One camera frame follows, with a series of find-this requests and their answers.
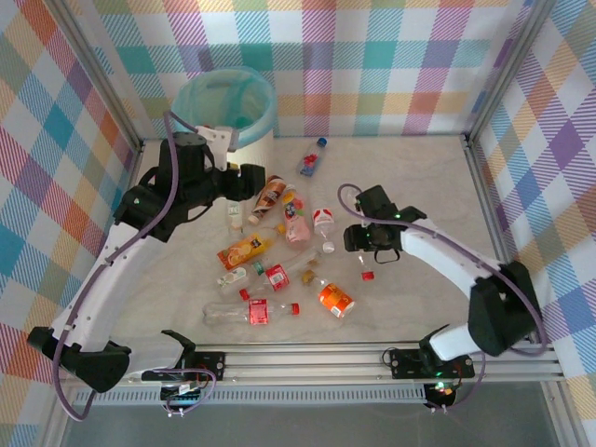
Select wide aluminium base rail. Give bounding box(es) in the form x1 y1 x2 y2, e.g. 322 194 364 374
50 342 567 386

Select white cap clear bottle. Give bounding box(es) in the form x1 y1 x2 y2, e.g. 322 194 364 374
311 207 338 255

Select orange juice bottle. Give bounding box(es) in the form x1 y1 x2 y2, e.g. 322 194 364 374
216 223 288 272

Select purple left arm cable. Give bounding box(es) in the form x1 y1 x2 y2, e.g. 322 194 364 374
52 110 220 423

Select green controller board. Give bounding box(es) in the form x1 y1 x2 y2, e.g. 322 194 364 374
160 381 206 411

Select blue cap clear bottle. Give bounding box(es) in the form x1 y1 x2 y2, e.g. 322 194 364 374
297 136 329 179

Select small green label bottle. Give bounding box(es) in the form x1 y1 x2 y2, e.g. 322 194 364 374
225 199 246 235

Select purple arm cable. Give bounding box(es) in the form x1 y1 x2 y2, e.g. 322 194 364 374
337 183 551 415
52 110 220 423

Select small white label bottle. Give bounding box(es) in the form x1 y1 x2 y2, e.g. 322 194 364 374
214 267 251 298

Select aluminium frame post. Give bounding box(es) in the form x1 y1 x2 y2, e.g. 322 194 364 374
465 0 560 145
46 0 145 150

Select aluminium side rail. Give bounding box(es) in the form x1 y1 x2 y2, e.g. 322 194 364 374
463 134 567 355
118 139 146 196

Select orange label clear bottle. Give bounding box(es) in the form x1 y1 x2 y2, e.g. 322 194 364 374
301 268 357 321

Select small red cap clear bottle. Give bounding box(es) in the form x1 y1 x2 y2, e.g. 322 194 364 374
354 251 376 283

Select red label clear cola bottle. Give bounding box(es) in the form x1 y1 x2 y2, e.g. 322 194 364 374
238 249 323 302

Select brown chocolate drink bottle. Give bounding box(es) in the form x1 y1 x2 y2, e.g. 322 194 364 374
248 174 288 226

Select grey slotted cable duct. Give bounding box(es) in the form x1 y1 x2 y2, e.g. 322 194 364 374
74 386 429 407

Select small lit controller board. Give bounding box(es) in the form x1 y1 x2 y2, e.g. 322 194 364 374
426 381 460 406

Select long red label cola bottle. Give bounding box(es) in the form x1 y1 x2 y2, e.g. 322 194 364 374
202 299 302 327

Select pink drink bottle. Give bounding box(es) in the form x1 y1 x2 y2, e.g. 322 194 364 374
279 183 313 245

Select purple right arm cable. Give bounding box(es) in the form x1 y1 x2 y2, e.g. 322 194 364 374
337 183 551 415

